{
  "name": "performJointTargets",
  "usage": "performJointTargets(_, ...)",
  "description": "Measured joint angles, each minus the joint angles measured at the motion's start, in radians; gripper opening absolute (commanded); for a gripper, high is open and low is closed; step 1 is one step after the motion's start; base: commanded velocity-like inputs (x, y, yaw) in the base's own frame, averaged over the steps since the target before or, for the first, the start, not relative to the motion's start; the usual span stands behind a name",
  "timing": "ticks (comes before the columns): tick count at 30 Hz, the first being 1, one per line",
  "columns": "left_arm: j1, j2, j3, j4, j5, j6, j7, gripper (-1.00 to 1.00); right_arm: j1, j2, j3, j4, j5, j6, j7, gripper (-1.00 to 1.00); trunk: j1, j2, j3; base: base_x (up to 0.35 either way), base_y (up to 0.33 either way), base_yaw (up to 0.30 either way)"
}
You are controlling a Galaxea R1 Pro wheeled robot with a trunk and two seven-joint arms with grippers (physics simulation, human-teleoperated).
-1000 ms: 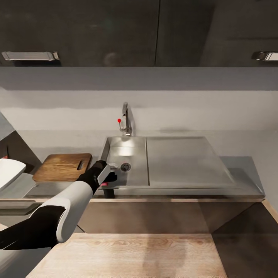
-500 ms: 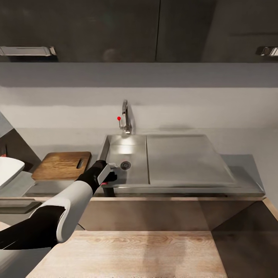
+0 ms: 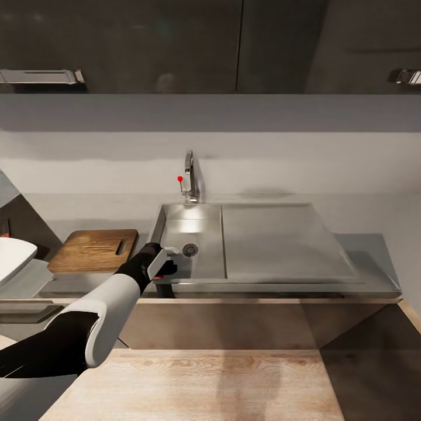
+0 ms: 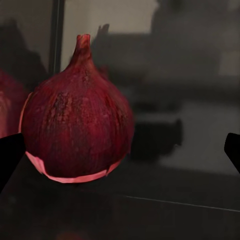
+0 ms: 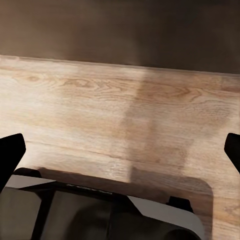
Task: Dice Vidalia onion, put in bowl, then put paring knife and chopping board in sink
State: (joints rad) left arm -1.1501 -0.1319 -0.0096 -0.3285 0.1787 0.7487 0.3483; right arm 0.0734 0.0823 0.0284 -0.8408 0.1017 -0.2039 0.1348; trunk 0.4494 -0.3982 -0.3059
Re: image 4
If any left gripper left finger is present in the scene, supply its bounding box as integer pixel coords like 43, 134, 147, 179
0, 133, 26, 193

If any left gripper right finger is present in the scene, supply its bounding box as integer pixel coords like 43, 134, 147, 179
224, 133, 240, 173

